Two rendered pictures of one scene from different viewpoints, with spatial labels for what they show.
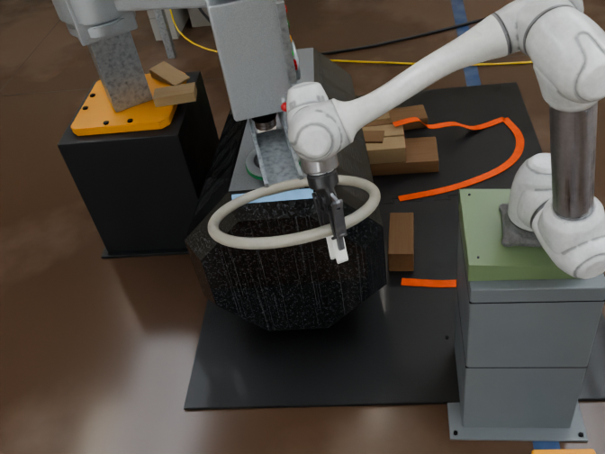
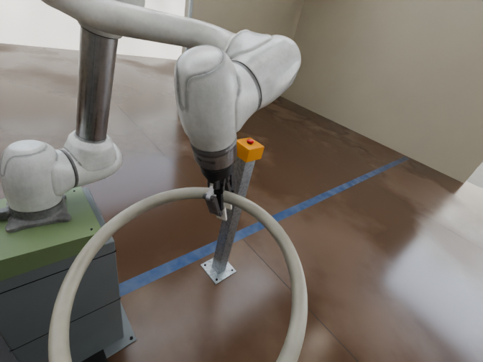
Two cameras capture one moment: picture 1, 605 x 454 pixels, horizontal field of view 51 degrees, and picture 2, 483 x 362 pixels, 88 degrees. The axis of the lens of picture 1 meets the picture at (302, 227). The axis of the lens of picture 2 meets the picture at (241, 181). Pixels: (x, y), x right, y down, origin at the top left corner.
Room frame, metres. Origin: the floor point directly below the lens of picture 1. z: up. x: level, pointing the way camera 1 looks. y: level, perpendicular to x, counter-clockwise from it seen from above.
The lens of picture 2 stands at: (1.60, 0.22, 1.62)
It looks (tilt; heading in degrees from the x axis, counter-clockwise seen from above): 33 degrees down; 210
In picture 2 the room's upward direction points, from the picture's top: 14 degrees clockwise
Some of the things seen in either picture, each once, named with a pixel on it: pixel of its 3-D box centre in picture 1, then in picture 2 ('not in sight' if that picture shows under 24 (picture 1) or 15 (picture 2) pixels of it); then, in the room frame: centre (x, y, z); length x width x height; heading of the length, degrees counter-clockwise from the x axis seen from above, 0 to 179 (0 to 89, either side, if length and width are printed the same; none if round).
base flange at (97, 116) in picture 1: (130, 101); not in sight; (2.90, 0.73, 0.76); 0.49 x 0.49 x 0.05; 80
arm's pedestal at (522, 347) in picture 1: (517, 322); (62, 286); (1.42, -0.71, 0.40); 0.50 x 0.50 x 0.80; 78
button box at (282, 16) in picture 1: (284, 40); not in sight; (1.97, -0.05, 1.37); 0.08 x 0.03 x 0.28; 4
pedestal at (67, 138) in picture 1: (153, 164); not in sight; (2.90, 0.73, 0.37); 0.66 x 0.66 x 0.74; 80
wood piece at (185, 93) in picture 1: (175, 95); not in sight; (2.81, 0.49, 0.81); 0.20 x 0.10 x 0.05; 88
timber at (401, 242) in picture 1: (401, 240); not in sight; (2.28, -0.47, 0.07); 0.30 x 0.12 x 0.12; 165
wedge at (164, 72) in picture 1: (169, 73); not in sight; (3.04, 0.53, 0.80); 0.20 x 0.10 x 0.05; 41
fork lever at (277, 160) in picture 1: (267, 127); not in sight; (1.93, 0.06, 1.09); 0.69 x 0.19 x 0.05; 4
